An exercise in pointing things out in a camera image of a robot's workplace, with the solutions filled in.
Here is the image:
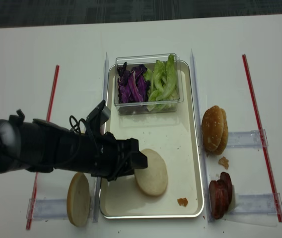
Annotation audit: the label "clear holder under top buns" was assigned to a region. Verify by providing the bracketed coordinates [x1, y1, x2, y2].
[226, 129, 268, 148]

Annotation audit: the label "sesame top bun front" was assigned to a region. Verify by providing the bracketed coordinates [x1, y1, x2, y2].
[201, 105, 225, 152]

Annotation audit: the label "purple cabbage leaves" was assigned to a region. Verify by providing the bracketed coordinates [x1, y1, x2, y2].
[117, 62, 152, 104]

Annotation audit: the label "bun slice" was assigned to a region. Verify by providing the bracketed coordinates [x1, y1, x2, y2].
[134, 149, 168, 196]
[67, 172, 90, 227]

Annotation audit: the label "bread crumb on table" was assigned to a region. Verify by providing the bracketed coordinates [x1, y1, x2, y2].
[218, 156, 229, 170]

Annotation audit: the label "clear holder under patties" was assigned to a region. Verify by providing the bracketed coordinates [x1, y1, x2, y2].
[229, 193, 282, 215]

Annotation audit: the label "dark sausage patty middle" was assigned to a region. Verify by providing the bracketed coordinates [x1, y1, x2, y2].
[217, 179, 229, 215]

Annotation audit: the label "sesame bun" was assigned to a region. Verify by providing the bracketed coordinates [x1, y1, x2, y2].
[201, 105, 225, 152]
[215, 109, 228, 155]

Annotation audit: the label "dark sausage patty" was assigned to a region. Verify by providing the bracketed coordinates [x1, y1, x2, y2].
[217, 179, 229, 215]
[220, 172, 233, 203]
[209, 180, 224, 220]

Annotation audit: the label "red strip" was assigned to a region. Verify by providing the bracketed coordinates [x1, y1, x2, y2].
[25, 65, 60, 231]
[242, 54, 282, 223]

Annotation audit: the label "dark sausage patty rear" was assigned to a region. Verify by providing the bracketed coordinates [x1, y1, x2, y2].
[220, 172, 233, 203]

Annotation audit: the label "dark sausage patty front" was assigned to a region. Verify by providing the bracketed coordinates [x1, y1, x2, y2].
[209, 180, 224, 220]

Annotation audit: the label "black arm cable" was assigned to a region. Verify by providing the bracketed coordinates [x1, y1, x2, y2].
[69, 115, 99, 159]

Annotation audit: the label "green lettuce leaves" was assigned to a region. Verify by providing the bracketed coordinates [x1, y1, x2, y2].
[146, 54, 179, 113]

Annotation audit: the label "sesame top bun rear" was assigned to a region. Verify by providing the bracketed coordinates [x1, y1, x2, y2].
[215, 109, 228, 155]

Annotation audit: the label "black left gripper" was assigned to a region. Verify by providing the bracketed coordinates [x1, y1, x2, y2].
[77, 132, 148, 181]

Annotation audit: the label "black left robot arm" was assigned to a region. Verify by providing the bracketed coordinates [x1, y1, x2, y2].
[0, 107, 148, 181]

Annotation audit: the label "brown crumb on tray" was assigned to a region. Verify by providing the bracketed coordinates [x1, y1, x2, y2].
[177, 198, 188, 207]

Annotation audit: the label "left red strip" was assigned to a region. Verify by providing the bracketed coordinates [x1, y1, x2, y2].
[25, 65, 60, 231]

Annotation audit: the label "cream metal tray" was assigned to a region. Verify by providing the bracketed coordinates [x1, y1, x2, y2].
[100, 61, 204, 219]

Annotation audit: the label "clear plastic salad box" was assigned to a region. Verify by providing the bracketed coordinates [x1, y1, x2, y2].
[113, 53, 183, 115]

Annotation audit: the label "right red strip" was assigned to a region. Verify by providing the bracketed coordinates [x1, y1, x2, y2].
[242, 54, 282, 223]

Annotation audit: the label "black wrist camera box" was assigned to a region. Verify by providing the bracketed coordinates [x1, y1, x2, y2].
[86, 100, 111, 136]

